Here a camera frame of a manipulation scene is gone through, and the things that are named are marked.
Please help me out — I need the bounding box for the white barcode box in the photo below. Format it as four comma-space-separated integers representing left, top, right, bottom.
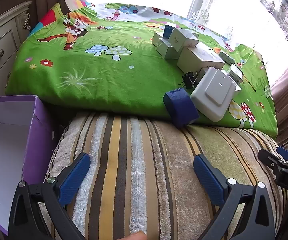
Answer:
228, 64, 243, 85

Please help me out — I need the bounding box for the green printed blanket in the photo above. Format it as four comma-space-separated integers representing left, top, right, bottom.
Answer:
5, 0, 278, 138

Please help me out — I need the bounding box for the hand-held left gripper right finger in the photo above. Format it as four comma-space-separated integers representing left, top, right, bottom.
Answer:
193, 154, 277, 240

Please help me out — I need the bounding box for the purple cardboard box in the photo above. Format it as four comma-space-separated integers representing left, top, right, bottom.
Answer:
0, 95, 57, 235

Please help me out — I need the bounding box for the person's left hand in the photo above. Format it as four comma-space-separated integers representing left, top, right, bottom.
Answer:
123, 231, 147, 240

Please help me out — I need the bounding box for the white cube box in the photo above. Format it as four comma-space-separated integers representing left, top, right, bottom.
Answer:
168, 27, 200, 50

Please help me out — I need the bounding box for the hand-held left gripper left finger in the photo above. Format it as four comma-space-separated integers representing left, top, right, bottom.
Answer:
7, 152, 92, 240

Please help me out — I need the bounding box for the small silver box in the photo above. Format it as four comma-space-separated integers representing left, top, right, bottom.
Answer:
156, 38, 182, 60
151, 31, 169, 48

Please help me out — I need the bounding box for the blue textured box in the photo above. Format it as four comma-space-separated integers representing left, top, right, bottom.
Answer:
163, 88, 200, 128

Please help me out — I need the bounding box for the small dark-sided box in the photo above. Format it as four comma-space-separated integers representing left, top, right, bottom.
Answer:
218, 51, 236, 65

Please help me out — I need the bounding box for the striped cushion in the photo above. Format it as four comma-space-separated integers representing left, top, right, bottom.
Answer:
40, 112, 288, 240

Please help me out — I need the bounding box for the black binder clip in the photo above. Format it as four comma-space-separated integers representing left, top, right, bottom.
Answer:
182, 71, 201, 90

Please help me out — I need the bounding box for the pink curtain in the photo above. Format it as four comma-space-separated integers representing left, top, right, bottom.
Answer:
271, 52, 288, 145

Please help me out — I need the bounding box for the white flat box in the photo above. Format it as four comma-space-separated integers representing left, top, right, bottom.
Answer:
190, 67, 242, 123

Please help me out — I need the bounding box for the blue white small box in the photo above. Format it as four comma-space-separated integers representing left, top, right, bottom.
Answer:
163, 22, 181, 39

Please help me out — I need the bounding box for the white lace curtain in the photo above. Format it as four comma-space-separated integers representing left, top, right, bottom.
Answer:
189, 0, 288, 55

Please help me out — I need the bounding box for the large grey white box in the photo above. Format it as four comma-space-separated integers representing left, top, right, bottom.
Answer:
176, 41, 226, 72

